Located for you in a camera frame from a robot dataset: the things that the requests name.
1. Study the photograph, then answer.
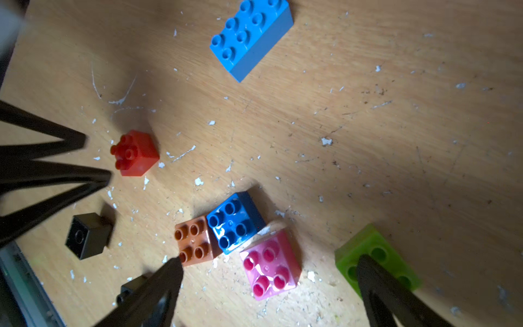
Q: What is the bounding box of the green square lego brick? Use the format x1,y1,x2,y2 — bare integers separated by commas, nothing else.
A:
335,223,422,297

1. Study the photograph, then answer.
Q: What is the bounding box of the red lego brick small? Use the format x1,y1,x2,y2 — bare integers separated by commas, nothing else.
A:
110,130,160,177

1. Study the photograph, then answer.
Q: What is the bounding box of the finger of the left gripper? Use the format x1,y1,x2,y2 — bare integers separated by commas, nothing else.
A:
0,99,89,158
1,161,112,247

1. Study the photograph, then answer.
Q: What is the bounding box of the blue square lego brick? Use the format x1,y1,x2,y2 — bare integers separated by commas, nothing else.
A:
206,192,266,255

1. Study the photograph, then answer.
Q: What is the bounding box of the pink square lego brick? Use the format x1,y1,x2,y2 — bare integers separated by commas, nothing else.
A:
240,230,301,301

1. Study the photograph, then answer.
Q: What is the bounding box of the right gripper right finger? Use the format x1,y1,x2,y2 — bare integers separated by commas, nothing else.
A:
356,255,451,326

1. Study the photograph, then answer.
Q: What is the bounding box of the black lego brick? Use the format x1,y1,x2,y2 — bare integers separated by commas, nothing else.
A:
65,213,113,260
116,272,153,306

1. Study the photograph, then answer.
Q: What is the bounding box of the light blue long lego brick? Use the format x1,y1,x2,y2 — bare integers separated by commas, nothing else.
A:
210,0,294,83

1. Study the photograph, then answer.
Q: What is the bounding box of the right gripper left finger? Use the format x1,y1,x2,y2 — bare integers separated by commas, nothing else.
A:
97,257,184,326

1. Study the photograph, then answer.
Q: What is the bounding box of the aluminium front rail frame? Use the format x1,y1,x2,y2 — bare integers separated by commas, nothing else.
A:
1,241,65,326

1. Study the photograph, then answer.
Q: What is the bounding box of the orange brown lego brick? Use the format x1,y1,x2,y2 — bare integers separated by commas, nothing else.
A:
174,215,223,267

